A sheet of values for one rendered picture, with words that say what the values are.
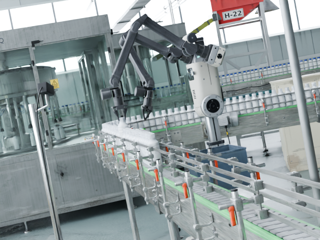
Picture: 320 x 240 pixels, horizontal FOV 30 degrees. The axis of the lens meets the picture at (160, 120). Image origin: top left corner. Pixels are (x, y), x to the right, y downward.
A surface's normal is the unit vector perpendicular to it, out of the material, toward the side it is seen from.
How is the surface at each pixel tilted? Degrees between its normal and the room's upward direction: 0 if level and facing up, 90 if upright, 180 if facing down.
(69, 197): 90
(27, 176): 90
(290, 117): 91
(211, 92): 101
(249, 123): 90
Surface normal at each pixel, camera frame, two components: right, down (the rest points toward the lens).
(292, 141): -0.11, 0.07
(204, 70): 0.20, 0.01
